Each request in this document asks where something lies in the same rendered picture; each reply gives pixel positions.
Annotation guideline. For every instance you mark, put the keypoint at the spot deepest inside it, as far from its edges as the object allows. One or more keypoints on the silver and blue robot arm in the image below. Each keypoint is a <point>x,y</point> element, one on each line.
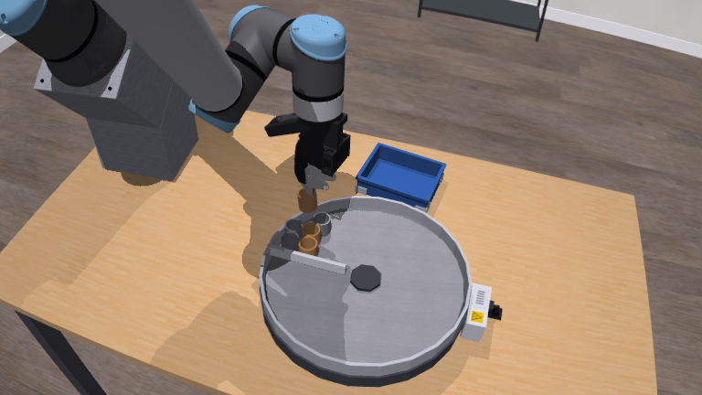
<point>174,33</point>

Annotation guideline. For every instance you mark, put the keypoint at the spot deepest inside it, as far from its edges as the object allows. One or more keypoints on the blue crate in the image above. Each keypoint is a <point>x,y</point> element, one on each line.
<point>399,175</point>

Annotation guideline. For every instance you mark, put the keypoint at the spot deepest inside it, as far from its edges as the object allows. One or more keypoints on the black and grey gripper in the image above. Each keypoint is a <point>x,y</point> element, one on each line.
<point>315,147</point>

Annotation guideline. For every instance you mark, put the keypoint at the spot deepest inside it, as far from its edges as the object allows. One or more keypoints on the dark grey metal sleeve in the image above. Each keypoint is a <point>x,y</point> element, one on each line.
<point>294,225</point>
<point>291,240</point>
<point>323,219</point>

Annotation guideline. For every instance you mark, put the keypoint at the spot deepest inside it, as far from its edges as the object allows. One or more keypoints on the bronze bushing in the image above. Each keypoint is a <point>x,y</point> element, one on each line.
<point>308,242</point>
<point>312,230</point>
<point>307,204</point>

